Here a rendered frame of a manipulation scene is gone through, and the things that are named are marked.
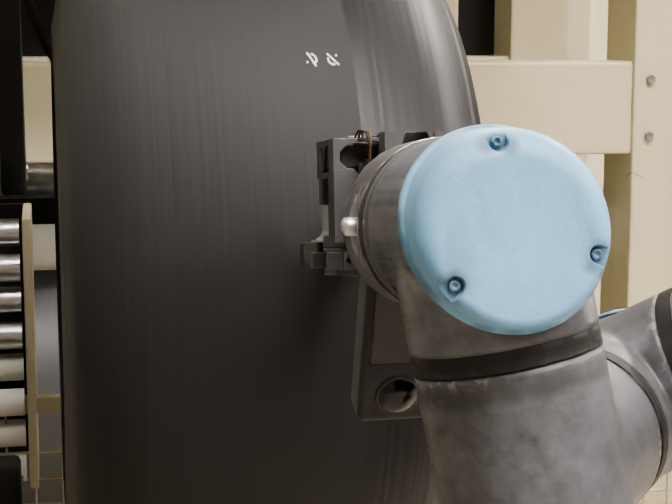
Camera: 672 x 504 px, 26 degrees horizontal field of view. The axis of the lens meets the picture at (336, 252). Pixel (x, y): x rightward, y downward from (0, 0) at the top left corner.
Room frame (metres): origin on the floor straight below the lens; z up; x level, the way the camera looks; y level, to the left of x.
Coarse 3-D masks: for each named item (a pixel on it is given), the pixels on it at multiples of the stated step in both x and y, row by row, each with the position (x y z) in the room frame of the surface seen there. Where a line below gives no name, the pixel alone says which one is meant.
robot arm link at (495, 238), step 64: (512, 128) 0.64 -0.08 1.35; (384, 192) 0.69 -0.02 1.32; (448, 192) 0.62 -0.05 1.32; (512, 192) 0.63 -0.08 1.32; (576, 192) 0.63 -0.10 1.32; (384, 256) 0.68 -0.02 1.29; (448, 256) 0.61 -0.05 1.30; (512, 256) 0.62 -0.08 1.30; (576, 256) 0.63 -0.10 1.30; (448, 320) 0.64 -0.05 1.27; (512, 320) 0.61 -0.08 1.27; (576, 320) 0.64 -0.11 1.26
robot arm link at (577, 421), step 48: (576, 336) 0.64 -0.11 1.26; (432, 384) 0.65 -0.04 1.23; (480, 384) 0.63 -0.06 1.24; (528, 384) 0.62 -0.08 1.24; (576, 384) 0.63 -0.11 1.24; (624, 384) 0.70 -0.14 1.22; (432, 432) 0.65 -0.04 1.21; (480, 432) 0.63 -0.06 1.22; (528, 432) 0.62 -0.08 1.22; (576, 432) 0.63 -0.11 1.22; (624, 432) 0.66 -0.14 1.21; (480, 480) 0.63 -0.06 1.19; (528, 480) 0.62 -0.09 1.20; (576, 480) 0.62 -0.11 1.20; (624, 480) 0.64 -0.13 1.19
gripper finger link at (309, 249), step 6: (300, 246) 0.89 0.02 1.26; (306, 246) 0.88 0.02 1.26; (312, 246) 0.88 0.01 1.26; (318, 246) 0.88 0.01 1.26; (300, 252) 0.89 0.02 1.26; (306, 252) 0.88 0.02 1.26; (312, 252) 0.87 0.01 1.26; (318, 252) 0.87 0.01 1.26; (324, 252) 0.87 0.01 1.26; (300, 258) 0.89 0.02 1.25; (306, 258) 0.88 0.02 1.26; (312, 258) 0.87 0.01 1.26; (318, 258) 0.87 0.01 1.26; (324, 258) 0.87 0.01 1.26; (300, 264) 0.89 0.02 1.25; (306, 264) 0.88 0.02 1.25; (312, 264) 0.87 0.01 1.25; (318, 264) 0.87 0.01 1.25; (324, 264) 0.87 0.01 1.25
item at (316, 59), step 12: (300, 48) 1.05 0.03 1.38; (312, 48) 1.05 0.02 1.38; (324, 48) 1.05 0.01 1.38; (336, 48) 1.05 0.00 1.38; (312, 60) 1.04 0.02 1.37; (324, 60) 1.04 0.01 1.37; (336, 60) 1.05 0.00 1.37; (312, 72) 1.04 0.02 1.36; (324, 72) 1.04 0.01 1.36; (336, 72) 1.04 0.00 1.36
